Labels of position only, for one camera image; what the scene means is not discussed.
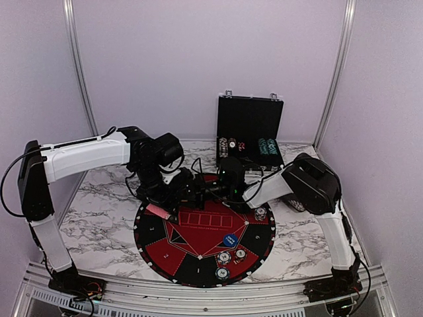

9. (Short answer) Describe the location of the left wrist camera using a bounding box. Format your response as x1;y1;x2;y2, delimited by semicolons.
154;133;183;167

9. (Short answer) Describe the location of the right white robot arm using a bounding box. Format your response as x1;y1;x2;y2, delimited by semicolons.
194;153;360;296

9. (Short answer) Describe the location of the white chips row in case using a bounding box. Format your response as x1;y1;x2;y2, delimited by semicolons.
217;137;229;159

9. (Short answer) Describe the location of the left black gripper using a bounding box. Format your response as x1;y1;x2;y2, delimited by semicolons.
134;161;183;217

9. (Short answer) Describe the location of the round red black poker mat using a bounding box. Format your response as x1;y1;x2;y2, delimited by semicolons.
134;200;276;288

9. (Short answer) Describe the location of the black floral square plate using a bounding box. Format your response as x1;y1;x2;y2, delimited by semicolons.
288;198;306;212

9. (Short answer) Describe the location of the aluminium front rail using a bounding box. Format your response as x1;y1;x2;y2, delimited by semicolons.
9;260;397;317

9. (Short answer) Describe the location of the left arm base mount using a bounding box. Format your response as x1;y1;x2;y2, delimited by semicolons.
48;264;106;299

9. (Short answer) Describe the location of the right aluminium corner post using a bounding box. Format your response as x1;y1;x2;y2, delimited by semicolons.
313;0;357;151

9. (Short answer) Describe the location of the black poker chip case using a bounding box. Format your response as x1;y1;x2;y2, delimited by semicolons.
215;90;284;172

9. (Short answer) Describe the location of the red playing card deck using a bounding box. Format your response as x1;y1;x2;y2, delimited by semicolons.
146;203;172;220

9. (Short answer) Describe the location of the blue blind button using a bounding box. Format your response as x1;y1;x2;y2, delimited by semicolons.
223;234;239;248

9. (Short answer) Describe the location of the red chip stack seat ten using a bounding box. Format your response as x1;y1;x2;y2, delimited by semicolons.
234;248;247;263

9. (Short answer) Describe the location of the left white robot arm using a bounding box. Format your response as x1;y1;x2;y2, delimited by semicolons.
18;126;191;294

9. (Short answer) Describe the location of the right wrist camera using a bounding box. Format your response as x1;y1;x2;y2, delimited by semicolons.
218;157;247;201

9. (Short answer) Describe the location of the blue chip stack seat one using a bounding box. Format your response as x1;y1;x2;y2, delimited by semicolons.
215;267;230;281

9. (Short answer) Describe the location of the white chip stack seat eight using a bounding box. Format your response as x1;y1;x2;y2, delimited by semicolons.
254;207;267;221

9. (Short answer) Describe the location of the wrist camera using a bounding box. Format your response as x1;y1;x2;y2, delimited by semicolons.
154;133;183;167
218;157;247;201

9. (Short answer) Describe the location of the left aluminium corner post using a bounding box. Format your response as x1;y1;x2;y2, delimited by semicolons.
63;0;98;135

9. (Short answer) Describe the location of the green chips row in case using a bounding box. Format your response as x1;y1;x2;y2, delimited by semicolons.
258;138;278;156

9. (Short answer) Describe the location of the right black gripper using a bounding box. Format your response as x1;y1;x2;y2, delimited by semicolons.
178;174;233;211

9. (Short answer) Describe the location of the white chip stack seat ten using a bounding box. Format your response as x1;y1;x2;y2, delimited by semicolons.
217;251;231;265

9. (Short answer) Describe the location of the aluminium corner post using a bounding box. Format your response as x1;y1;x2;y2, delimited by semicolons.
63;0;98;135
313;0;357;151

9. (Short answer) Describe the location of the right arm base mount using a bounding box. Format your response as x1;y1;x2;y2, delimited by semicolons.
303;269;363;302

